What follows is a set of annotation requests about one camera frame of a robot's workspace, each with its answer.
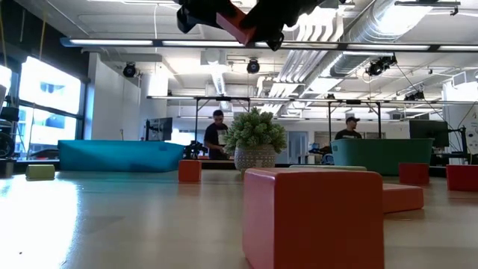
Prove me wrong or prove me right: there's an orange rectangular block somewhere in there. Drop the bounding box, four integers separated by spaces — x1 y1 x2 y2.
382 182 425 214

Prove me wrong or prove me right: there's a green rectangular block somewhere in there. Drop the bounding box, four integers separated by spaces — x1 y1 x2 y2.
25 164 56 181

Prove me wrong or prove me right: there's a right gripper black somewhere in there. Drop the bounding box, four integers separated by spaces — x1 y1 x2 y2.
241 0 339 52

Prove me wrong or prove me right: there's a black track light cluster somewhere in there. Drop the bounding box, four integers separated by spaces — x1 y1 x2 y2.
364 55 398 78

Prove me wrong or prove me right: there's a black computer monitor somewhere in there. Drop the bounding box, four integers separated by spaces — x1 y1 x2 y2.
409 119 450 149
144 117 174 142

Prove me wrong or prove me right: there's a person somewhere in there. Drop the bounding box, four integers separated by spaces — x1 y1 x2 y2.
203 109 229 161
334 116 363 141

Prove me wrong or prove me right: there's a black background rig frame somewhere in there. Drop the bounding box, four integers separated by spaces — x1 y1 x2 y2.
193 96 252 143
327 99 382 141

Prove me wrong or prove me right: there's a small red block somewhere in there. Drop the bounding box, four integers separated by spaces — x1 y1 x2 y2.
397 162 431 185

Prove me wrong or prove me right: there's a blue plastic bin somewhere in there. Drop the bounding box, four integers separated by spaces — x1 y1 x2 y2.
57 139 185 173

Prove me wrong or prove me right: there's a silver ventilation duct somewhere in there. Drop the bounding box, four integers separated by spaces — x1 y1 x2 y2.
330 0 434 78

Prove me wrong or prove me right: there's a black aluminium table frame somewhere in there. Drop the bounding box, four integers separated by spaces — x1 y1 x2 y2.
0 158 478 177

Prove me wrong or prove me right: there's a large bright window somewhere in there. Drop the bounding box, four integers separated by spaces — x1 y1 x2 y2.
17 55 84 150

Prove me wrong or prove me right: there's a red rectangular block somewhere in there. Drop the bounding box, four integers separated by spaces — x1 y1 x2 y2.
215 6 258 46
445 164 478 193

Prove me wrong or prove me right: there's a teal plastic bin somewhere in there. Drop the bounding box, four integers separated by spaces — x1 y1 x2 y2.
329 137 435 177

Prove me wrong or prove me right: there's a long linear light fixture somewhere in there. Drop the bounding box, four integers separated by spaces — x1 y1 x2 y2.
59 36 478 54

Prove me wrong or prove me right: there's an orange cube block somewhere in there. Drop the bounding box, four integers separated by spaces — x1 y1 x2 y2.
177 159 203 184
241 167 385 269

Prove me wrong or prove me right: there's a green potted artificial plant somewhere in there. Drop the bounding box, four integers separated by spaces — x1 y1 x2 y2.
223 107 288 175

